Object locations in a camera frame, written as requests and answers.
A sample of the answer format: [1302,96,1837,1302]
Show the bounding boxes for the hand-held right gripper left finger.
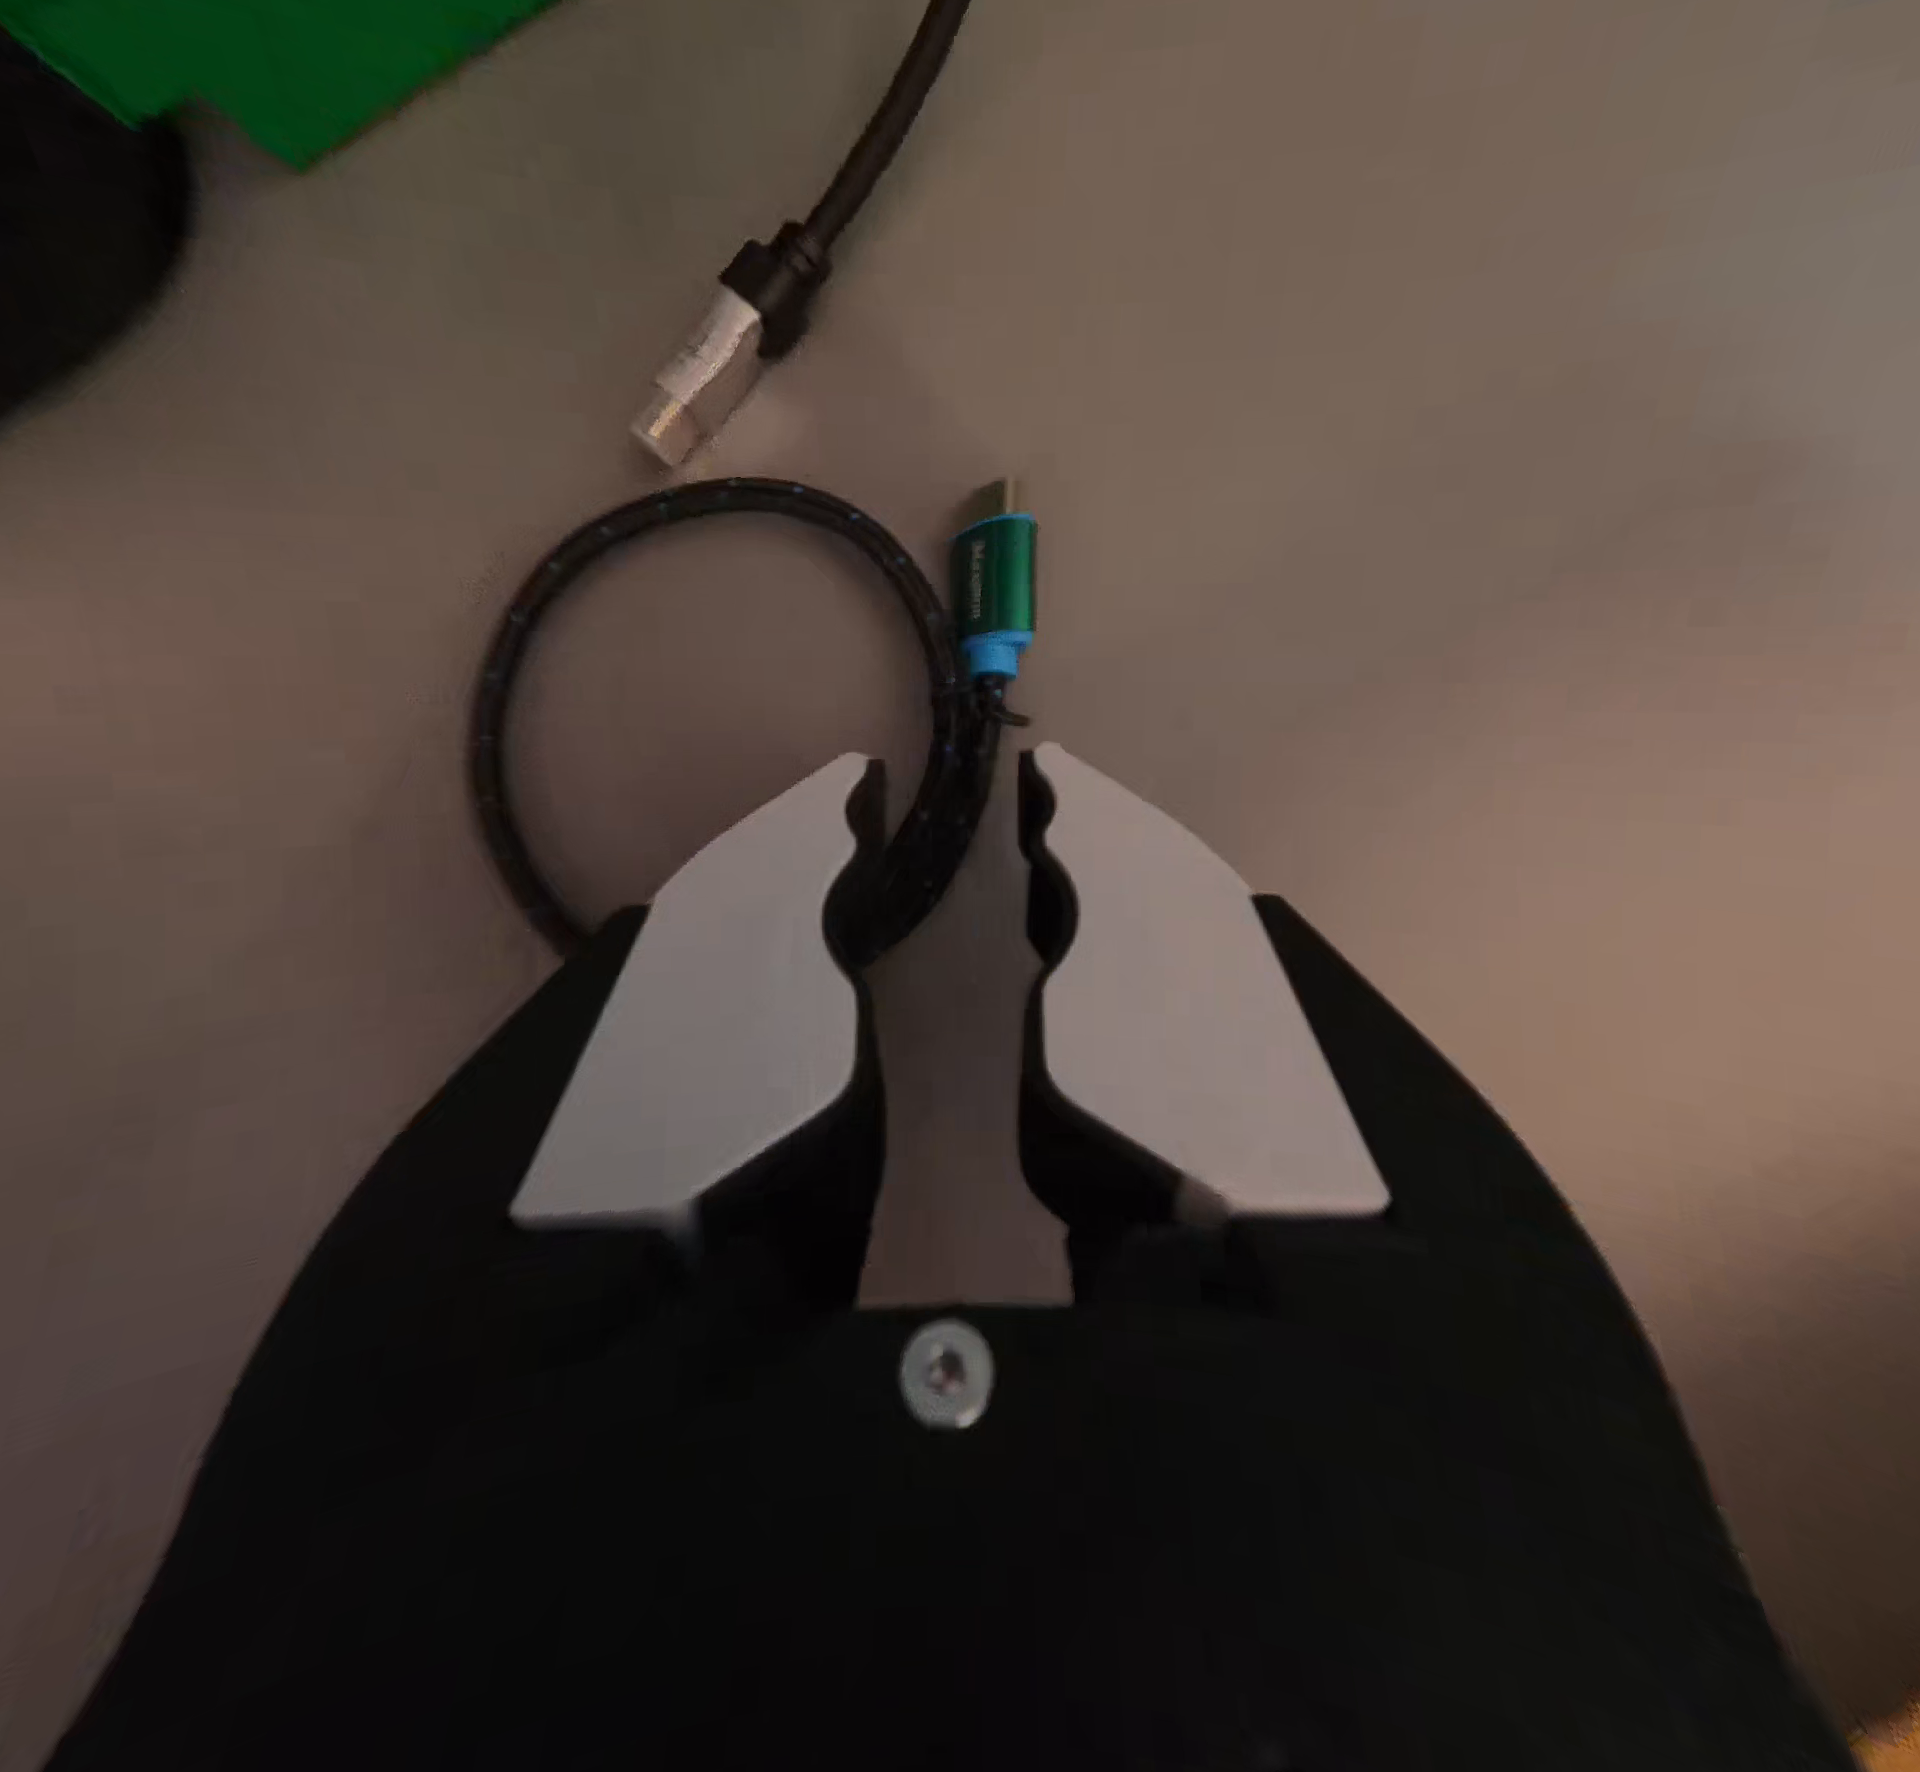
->
[510,750,890,1240]

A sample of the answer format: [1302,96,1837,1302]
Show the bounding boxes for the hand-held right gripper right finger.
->
[1011,741,1392,1228]

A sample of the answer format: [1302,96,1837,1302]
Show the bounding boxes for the braided hdmi cable green plugs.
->
[465,471,1054,982]

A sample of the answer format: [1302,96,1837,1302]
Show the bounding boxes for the black cable with silver plug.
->
[628,0,1024,471]

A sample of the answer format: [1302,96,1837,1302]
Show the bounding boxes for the green plastic bin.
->
[0,0,788,172]

